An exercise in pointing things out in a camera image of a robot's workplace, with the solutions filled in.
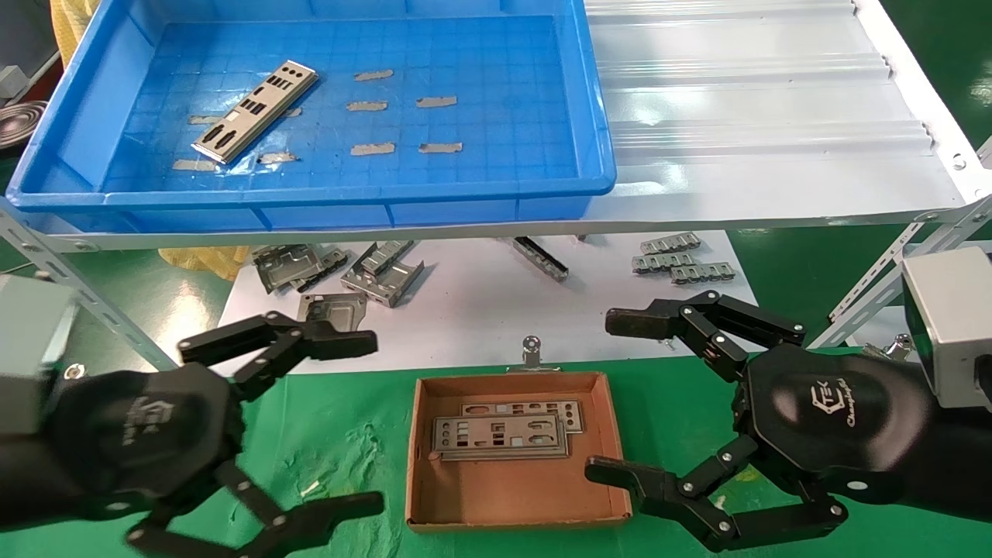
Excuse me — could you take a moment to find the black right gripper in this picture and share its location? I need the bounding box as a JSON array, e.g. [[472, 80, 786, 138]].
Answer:
[[584, 291, 992, 553]]

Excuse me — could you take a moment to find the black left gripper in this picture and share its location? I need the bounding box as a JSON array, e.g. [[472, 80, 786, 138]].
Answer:
[[0, 312, 386, 558]]

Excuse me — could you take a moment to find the brown cardboard box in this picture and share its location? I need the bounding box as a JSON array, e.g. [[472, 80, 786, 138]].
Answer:
[[405, 370, 634, 534]]

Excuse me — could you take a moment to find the blue plastic tray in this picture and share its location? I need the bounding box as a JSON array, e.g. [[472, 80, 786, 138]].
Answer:
[[6, 0, 618, 232]]

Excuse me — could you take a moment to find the green table cloth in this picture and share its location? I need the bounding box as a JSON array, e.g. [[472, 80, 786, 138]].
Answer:
[[0, 353, 992, 558]]

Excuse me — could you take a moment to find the small slotted metal part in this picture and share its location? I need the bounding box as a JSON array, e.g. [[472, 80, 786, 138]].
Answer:
[[640, 233, 702, 255], [671, 263, 737, 285], [632, 252, 696, 274]]

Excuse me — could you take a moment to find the long narrow metal strip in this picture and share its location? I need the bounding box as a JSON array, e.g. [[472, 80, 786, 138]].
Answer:
[[511, 236, 570, 281]]

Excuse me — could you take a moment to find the white flat board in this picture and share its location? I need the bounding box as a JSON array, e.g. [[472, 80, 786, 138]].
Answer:
[[219, 230, 766, 378]]

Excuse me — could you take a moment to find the white perforated angle strut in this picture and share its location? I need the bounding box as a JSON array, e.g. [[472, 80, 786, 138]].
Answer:
[[806, 198, 992, 350], [0, 203, 183, 373]]

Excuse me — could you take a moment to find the white metal shelf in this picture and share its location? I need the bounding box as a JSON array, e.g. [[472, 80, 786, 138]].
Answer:
[[0, 0, 992, 253]]

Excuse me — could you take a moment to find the round grey metal spool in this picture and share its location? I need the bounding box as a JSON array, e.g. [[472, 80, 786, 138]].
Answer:
[[0, 99, 51, 152]]

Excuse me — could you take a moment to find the flat grey metal frame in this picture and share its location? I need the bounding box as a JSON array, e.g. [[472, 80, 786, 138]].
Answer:
[[298, 292, 368, 332]]

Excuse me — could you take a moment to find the silver bent metal bracket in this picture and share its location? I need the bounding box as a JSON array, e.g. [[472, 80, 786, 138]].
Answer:
[[252, 244, 326, 295], [341, 260, 425, 308]]

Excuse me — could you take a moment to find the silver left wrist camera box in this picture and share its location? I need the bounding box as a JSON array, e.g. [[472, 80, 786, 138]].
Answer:
[[0, 275, 78, 435]]

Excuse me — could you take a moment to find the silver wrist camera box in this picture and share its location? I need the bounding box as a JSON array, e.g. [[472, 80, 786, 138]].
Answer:
[[0, 275, 78, 435], [901, 246, 992, 412]]

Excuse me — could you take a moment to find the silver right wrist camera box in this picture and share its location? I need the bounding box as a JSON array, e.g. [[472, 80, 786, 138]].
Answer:
[[901, 246, 992, 412]]

